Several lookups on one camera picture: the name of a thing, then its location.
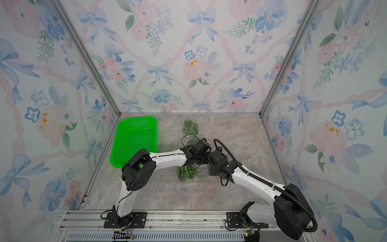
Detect clear pepper container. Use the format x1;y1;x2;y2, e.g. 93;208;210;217
182;119;199;135
176;165;197;183

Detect green plastic basket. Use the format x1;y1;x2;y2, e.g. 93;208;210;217
110;117;158;168

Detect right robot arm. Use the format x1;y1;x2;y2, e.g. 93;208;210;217
208;161;318;240

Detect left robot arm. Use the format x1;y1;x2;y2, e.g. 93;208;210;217
114;147;211;218

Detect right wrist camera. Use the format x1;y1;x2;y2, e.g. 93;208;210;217
208;150;228;167

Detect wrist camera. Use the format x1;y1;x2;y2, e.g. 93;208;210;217
208;150;228;167
193;138;212;155

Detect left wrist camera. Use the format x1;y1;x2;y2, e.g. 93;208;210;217
193;138;212;155

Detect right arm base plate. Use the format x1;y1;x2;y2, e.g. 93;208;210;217
225;212;269;231

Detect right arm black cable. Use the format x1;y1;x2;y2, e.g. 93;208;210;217
213;138;318;233

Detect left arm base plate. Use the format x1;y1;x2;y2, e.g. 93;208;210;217
103;212;148;228

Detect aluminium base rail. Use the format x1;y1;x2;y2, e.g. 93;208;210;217
54;210;292;242

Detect aluminium corner post right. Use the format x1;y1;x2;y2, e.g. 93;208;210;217
260;0;320;119

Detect aluminium corner post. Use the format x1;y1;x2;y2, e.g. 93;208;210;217
48;0;121;117
260;0;320;119

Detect aluminium corner post left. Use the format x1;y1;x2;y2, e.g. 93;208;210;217
48;0;121;117

